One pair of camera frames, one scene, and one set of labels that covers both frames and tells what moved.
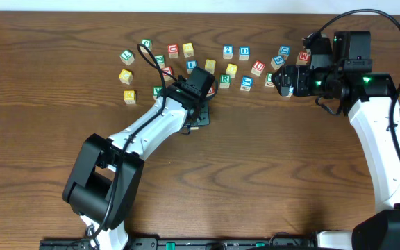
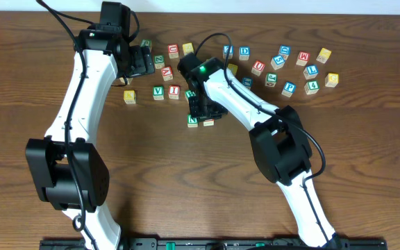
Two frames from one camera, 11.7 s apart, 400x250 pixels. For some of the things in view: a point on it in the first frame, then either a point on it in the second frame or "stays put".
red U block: [173, 51] stays put
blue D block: [244, 53] stays put
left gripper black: [203, 116] to [144, 62]
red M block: [302, 58] stays put
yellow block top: [187, 49] stays put
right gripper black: [291, 80] to [204, 108]
